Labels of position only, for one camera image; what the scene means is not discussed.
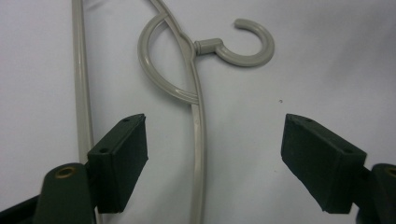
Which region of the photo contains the grey plastic clothes hanger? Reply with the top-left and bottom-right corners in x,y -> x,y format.
71,0 -> 276,224

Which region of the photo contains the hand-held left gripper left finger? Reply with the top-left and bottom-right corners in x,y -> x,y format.
86,113 -> 149,215

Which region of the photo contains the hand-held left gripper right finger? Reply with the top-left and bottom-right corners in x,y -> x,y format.
280,113 -> 368,215

